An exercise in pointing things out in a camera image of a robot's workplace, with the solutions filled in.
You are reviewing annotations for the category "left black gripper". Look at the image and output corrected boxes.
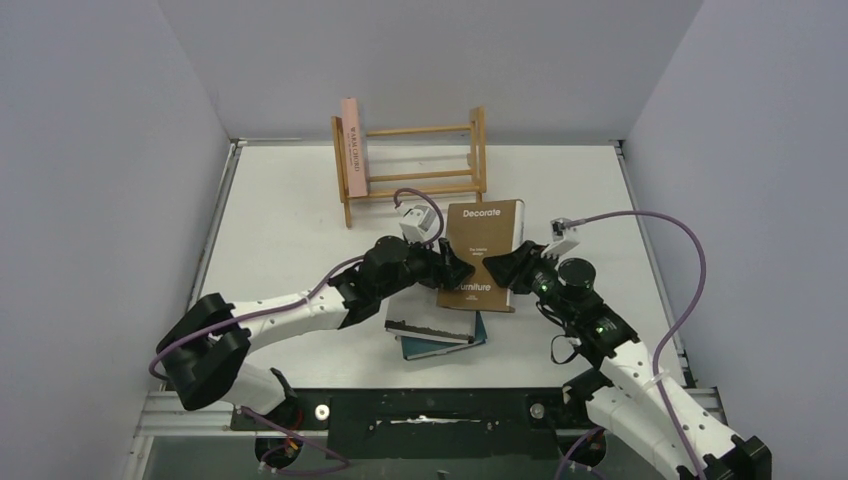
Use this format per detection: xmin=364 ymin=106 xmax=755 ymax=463
xmin=379 ymin=233 xmax=475 ymax=302

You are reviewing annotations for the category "brown Decorate Furniture book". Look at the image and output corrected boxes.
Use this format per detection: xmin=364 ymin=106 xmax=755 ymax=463
xmin=437 ymin=199 xmax=525 ymax=313

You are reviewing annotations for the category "grey white book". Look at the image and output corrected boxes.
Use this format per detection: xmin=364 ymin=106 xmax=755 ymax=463
xmin=384 ymin=284 xmax=476 ymax=344

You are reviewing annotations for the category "teal Humor book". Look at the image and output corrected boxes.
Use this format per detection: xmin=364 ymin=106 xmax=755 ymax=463
xmin=396 ymin=312 xmax=488 ymax=361

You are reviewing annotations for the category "pink Warm Chord book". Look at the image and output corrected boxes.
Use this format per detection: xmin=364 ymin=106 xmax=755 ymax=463
xmin=341 ymin=97 xmax=369 ymax=198

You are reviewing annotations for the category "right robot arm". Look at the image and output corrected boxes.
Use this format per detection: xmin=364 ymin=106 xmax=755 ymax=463
xmin=483 ymin=241 xmax=772 ymax=479

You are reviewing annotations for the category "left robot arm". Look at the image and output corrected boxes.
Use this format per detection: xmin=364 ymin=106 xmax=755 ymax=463
xmin=149 ymin=236 xmax=475 ymax=414

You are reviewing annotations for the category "wooden book rack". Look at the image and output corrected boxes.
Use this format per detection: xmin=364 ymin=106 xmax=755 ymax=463
xmin=330 ymin=106 xmax=488 ymax=229

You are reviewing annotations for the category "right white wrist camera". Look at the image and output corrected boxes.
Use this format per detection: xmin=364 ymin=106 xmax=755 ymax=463
xmin=541 ymin=217 xmax=580 ymax=259

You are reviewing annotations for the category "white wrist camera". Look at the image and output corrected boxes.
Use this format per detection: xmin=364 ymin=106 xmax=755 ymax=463
xmin=541 ymin=217 xmax=580 ymax=259
xmin=396 ymin=203 xmax=444 ymax=245

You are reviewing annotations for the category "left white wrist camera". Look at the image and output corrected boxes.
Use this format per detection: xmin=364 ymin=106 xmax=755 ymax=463
xmin=396 ymin=203 xmax=444 ymax=245

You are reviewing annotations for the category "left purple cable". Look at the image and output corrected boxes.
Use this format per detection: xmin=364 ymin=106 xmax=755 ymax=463
xmin=148 ymin=187 xmax=446 ymax=382

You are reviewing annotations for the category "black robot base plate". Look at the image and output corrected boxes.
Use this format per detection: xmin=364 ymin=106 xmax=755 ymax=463
xmin=230 ymin=387 xmax=591 ymax=478

